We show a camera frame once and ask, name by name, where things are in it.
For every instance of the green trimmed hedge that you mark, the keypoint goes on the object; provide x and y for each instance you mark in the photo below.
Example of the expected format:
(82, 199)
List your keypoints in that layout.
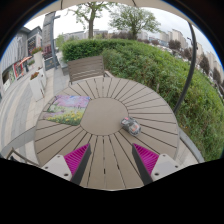
(150, 66)

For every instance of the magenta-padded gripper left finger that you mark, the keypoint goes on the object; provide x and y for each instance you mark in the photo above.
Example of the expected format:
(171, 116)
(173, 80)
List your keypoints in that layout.
(76, 158)

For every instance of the grey transparent computer mouse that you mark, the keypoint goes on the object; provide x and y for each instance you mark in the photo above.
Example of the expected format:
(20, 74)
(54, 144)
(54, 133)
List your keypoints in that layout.
(130, 126)

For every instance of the round leafy tree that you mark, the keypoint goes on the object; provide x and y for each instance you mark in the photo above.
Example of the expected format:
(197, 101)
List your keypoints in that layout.
(133, 20)

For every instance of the brown slatted outdoor chair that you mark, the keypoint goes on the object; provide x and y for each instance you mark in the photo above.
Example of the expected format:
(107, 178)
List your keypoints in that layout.
(86, 68)

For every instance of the distant apartment buildings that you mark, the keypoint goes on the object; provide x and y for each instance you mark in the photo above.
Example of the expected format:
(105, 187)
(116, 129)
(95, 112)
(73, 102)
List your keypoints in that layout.
(176, 35)

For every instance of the white flower planter box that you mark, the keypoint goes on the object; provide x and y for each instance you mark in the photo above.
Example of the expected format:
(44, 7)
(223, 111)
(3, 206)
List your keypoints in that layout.
(36, 88)
(38, 60)

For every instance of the beige parasol canopy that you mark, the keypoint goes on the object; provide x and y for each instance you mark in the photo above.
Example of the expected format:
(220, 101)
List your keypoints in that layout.
(70, 3)

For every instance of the flower print mouse pad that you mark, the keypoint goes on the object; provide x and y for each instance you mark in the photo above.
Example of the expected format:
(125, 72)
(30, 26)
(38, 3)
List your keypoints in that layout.
(66, 110)

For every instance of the dark curved parasol pole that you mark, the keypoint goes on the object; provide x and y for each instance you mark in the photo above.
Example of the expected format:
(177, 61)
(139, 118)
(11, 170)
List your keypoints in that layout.
(194, 53)

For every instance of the grey sign pillar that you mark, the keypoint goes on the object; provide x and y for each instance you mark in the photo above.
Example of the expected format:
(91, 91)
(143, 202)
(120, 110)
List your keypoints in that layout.
(48, 33)

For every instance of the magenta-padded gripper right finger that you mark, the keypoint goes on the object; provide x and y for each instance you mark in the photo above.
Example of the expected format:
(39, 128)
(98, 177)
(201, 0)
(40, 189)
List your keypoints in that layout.
(146, 158)

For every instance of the grey shopfront building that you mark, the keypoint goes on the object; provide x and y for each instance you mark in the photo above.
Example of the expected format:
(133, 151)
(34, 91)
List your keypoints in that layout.
(13, 50)

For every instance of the tall bare-trunk tree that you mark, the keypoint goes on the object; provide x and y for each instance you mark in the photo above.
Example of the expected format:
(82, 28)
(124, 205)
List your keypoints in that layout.
(90, 26)

